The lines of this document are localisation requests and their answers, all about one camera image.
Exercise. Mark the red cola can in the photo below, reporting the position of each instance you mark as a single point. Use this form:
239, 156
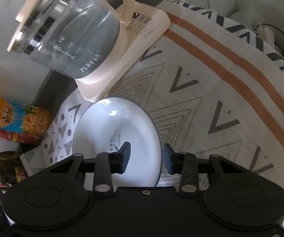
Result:
20, 137

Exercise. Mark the dark soy sauce bottle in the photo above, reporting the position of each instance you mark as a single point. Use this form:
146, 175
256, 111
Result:
12, 170

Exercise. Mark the white bakery plate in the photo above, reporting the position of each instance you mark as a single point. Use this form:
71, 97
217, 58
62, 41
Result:
108, 124

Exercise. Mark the beige kettle base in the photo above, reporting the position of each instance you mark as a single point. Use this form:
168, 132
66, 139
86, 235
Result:
147, 25

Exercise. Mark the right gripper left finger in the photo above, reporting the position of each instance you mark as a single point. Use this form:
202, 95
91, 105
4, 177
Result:
118, 161

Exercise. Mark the patterned white table cloth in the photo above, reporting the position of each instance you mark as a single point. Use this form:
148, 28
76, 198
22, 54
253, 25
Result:
212, 86

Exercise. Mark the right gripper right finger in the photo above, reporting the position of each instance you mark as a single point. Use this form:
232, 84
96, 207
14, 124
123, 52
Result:
174, 161

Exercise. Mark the orange juice bottle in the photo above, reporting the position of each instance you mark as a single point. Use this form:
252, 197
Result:
22, 118

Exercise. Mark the glass kettle with beige handle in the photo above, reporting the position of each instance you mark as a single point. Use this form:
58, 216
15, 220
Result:
73, 37

